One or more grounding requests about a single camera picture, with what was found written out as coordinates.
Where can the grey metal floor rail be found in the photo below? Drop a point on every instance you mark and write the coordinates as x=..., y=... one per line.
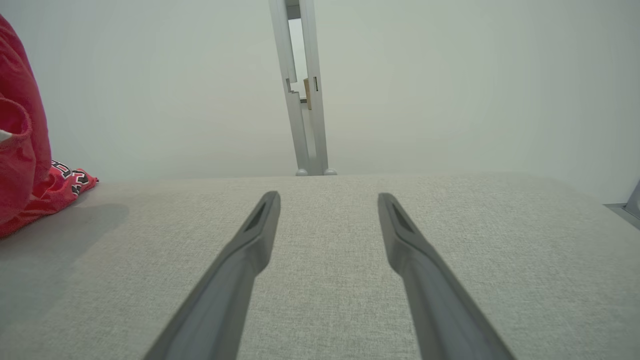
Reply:
x=631, y=212

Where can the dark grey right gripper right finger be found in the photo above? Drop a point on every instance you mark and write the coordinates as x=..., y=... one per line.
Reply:
x=440, y=310

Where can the red jersey shirt white sleeves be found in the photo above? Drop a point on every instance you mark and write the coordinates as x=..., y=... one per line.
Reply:
x=20, y=165

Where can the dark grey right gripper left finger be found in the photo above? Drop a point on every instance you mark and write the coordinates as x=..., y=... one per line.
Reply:
x=225, y=300

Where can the grey fabric sofa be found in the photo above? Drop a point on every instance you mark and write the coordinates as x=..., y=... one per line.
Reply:
x=325, y=300

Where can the grey metal partition post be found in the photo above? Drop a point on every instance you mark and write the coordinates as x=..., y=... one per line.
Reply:
x=312, y=50

